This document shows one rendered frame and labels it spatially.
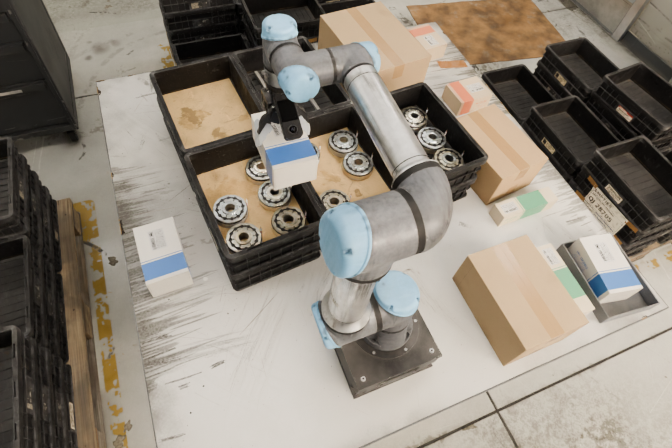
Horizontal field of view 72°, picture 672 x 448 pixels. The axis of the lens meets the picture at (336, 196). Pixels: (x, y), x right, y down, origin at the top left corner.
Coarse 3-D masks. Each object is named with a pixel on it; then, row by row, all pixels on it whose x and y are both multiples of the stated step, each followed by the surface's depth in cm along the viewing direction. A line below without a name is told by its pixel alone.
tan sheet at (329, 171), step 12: (324, 144) 161; (324, 156) 158; (336, 156) 158; (324, 168) 155; (336, 168) 155; (312, 180) 151; (324, 180) 152; (336, 180) 152; (348, 180) 153; (372, 180) 154; (348, 192) 150; (360, 192) 150; (372, 192) 151; (384, 192) 151
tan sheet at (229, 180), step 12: (228, 168) 151; (240, 168) 151; (204, 180) 147; (216, 180) 148; (228, 180) 148; (240, 180) 149; (204, 192) 145; (216, 192) 145; (228, 192) 146; (240, 192) 146; (252, 192) 146; (252, 204) 144; (252, 216) 141; (264, 216) 142; (228, 228) 138; (264, 228) 139; (264, 240) 137
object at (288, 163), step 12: (252, 120) 124; (252, 132) 130; (276, 132) 121; (264, 144) 119; (276, 144) 119; (288, 144) 119; (300, 144) 120; (264, 156) 122; (276, 156) 117; (288, 156) 117; (300, 156) 117; (312, 156) 118; (276, 168) 115; (288, 168) 116; (300, 168) 118; (312, 168) 120; (276, 180) 118; (288, 180) 120; (300, 180) 123
